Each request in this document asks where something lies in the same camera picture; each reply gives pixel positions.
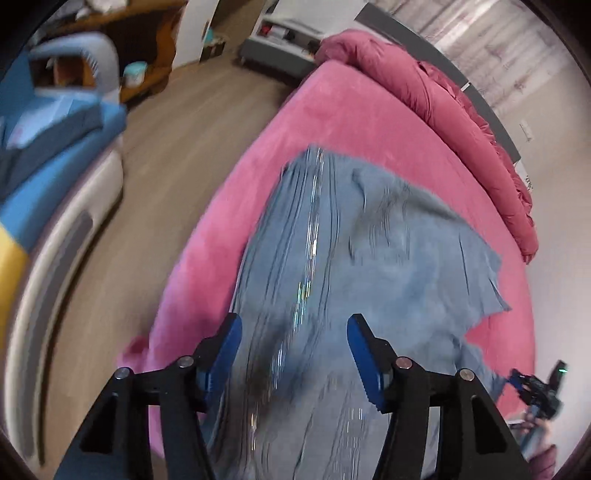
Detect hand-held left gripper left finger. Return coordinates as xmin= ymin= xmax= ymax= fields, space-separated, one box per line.
xmin=54 ymin=312 xmax=243 ymax=480

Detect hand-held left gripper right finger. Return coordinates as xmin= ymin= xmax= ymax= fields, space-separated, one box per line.
xmin=346 ymin=313 xmax=533 ymax=480

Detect blue denim pants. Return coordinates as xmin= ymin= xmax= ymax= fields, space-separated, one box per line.
xmin=202 ymin=144 xmax=513 ymax=480

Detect person's right forearm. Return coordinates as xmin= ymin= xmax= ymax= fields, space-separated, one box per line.
xmin=505 ymin=415 xmax=559 ymax=480

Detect pink bed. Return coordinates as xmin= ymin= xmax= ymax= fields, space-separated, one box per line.
xmin=116 ymin=61 xmax=536 ymax=457

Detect yellow cushion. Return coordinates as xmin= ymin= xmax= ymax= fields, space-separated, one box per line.
xmin=0 ymin=220 xmax=31 ymax=324

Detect blue and white sofa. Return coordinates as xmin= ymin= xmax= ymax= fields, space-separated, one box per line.
xmin=0 ymin=34 xmax=127 ymax=467

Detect dark pink duvet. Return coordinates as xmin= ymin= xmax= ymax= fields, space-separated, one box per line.
xmin=315 ymin=29 xmax=540 ymax=265

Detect teal container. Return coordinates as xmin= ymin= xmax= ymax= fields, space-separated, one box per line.
xmin=123 ymin=62 xmax=149 ymax=88

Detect grey headboard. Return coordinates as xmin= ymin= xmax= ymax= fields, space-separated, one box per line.
xmin=355 ymin=2 xmax=522 ymax=164

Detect grey low cabinet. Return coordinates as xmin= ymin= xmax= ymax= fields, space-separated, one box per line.
xmin=239 ymin=11 xmax=324 ymax=81

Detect wooden shelf unit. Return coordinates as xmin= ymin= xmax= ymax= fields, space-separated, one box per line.
xmin=51 ymin=0 xmax=188 ymax=104

